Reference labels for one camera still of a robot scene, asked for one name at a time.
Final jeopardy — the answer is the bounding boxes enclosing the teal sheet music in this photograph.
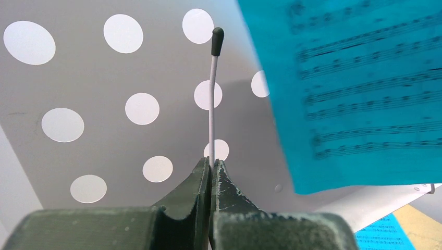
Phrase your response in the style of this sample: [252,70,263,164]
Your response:
[355,214,415,250]
[238,1,441,194]

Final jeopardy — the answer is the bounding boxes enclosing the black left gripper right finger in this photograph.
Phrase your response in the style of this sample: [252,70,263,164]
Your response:
[208,160,358,250]

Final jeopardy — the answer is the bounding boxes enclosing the lilac tripod music stand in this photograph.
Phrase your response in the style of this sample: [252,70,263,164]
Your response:
[1,1,441,236]

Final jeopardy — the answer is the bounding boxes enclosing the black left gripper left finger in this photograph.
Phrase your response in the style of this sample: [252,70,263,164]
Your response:
[4,158,212,249]

